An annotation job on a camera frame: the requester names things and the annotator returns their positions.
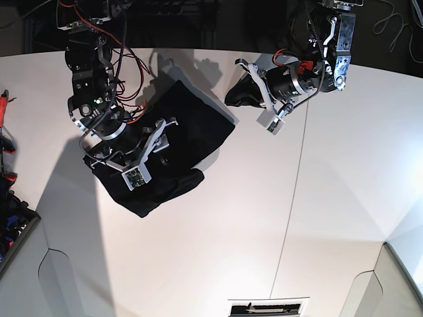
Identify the black printed t-shirt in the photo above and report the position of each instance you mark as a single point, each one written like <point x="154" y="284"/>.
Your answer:
<point x="201" y="130"/>

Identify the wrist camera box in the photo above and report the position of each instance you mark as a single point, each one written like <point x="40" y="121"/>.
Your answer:
<point x="272" y="121"/>
<point x="136" y="176"/>

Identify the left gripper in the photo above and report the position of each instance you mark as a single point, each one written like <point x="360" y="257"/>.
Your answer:
<point x="261" y="88"/>

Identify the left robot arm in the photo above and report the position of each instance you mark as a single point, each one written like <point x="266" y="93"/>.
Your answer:
<point x="322" y="66"/>

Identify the grey bin with clothes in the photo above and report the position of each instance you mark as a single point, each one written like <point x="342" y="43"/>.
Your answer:
<point x="17" y="222"/>

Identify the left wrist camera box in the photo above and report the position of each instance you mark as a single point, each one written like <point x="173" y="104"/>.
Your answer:
<point x="272" y="121"/>

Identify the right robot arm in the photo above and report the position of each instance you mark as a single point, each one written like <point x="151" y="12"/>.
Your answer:
<point x="97" y="45"/>

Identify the white label card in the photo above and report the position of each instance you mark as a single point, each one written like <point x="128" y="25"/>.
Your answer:
<point x="268" y="307"/>

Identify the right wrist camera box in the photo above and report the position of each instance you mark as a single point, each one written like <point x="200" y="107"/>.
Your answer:
<point x="136" y="176"/>

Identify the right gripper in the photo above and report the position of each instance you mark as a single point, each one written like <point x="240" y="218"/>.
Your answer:
<point x="109" y="155"/>

